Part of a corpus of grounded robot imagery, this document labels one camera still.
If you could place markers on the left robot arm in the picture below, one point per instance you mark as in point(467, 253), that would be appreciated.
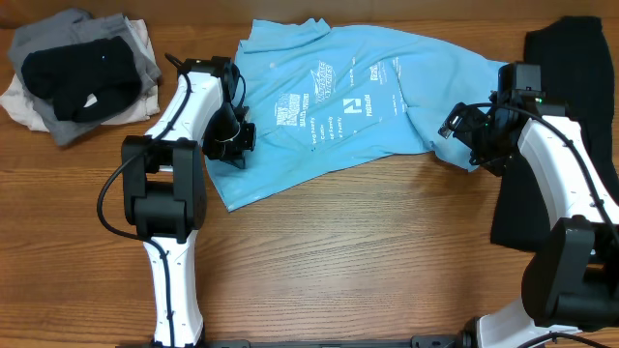
point(164, 185)

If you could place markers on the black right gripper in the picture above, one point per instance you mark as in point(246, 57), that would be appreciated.
point(464, 128)

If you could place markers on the light blue t-shirt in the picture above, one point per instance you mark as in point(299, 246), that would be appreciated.
point(326, 98)

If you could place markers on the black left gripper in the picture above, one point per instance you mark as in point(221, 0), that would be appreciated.
point(214, 152)

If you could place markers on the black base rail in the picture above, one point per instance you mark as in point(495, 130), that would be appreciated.
point(417, 341)

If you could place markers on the black garment at right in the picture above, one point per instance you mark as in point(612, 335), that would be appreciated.
point(576, 67)

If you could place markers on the grey folded garment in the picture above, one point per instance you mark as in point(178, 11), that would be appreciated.
point(75, 26)

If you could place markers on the white folded garment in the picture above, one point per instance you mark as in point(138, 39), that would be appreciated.
point(20, 107)

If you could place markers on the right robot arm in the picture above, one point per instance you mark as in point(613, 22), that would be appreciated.
point(571, 284)

